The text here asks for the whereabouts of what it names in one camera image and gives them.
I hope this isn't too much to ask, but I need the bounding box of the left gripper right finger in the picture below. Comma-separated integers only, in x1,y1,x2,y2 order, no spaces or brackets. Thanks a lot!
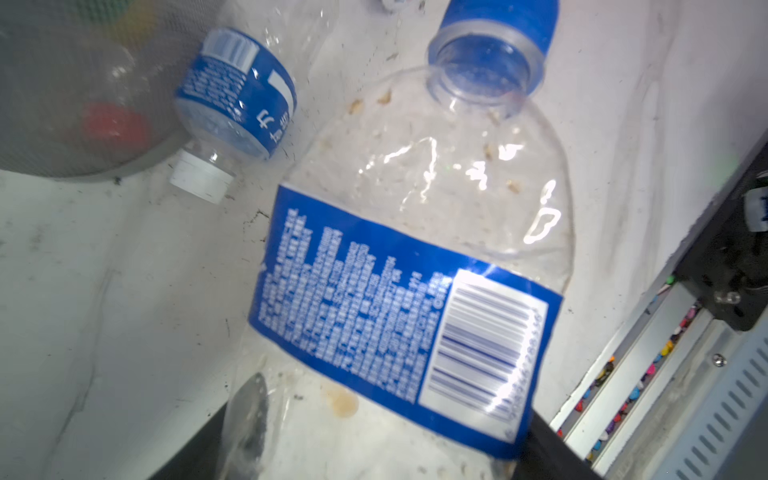
511,412,602,480

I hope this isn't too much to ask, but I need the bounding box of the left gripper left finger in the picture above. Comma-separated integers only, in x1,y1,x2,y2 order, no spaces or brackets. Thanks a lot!
152,373,269,479

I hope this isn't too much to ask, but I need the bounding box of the small bottle blue cap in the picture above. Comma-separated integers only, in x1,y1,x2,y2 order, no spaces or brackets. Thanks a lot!
216,1,575,479

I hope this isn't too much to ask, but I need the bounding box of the red label bottle red cap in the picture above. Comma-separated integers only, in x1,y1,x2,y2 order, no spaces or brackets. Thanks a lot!
82,103,151,149

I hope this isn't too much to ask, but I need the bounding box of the clear bottle blue label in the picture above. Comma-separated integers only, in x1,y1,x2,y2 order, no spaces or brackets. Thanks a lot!
169,0,340,205

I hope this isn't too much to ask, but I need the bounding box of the grey mesh waste bin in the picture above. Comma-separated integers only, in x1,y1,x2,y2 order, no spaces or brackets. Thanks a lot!
1,1,223,178

